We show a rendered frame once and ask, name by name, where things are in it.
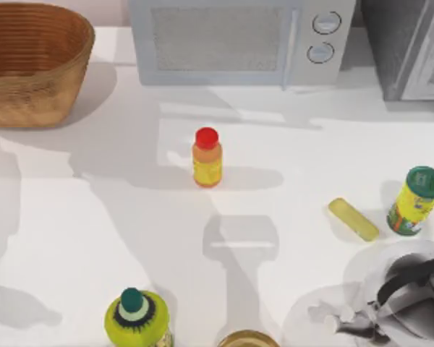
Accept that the microwave knob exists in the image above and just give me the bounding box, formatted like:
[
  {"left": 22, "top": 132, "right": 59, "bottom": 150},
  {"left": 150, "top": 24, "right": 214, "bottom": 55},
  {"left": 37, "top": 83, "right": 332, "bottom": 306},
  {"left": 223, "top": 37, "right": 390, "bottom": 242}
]
[
  {"left": 312, "top": 10, "right": 342, "bottom": 35},
  {"left": 307, "top": 40, "right": 336, "bottom": 65}
]

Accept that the yellow can with green lid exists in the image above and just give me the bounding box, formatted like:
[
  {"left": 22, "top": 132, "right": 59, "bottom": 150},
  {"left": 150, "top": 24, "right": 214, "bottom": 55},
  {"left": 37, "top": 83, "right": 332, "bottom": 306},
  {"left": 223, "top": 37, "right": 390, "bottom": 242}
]
[{"left": 386, "top": 166, "right": 434, "bottom": 236}]

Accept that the green bottle with dark cap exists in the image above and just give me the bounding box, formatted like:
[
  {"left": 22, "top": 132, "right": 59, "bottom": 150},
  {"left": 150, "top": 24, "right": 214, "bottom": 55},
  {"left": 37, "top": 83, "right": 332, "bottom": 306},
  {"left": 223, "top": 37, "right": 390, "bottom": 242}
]
[{"left": 103, "top": 287, "right": 175, "bottom": 347}]

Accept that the woven wooden basket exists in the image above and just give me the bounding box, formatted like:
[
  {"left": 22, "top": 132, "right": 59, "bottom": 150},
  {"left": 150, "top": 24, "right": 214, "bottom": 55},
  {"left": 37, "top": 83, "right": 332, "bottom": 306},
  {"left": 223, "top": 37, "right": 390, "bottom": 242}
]
[{"left": 0, "top": 3, "right": 96, "bottom": 129}]

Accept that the microwave door handle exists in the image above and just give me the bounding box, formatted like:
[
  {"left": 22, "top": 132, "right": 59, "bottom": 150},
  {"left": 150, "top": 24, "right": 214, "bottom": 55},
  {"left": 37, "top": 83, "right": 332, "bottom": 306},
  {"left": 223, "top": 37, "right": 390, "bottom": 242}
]
[{"left": 281, "top": 8, "right": 299, "bottom": 91}]

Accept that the flat yellow bar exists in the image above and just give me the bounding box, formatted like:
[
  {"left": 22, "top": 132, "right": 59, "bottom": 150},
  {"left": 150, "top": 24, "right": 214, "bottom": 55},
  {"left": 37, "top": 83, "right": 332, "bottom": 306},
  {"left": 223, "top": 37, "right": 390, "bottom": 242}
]
[{"left": 328, "top": 197, "right": 380, "bottom": 243}]

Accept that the orange bottle with red cap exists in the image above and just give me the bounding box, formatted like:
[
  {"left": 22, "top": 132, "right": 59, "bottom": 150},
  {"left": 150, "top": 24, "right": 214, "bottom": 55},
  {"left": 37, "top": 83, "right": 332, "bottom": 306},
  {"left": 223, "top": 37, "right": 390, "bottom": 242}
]
[{"left": 192, "top": 127, "right": 224, "bottom": 189}]

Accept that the white and black kettle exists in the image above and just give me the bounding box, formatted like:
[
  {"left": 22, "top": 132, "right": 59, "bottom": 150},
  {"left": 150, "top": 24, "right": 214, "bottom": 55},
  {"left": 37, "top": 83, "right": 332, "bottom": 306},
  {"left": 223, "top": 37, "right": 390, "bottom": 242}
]
[{"left": 281, "top": 239, "right": 434, "bottom": 347}]

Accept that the pale microwave oven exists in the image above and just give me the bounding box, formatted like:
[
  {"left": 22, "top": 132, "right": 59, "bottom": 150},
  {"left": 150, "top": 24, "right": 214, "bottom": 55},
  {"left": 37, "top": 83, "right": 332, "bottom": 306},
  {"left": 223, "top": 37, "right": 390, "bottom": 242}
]
[{"left": 127, "top": 0, "right": 357, "bottom": 91}]

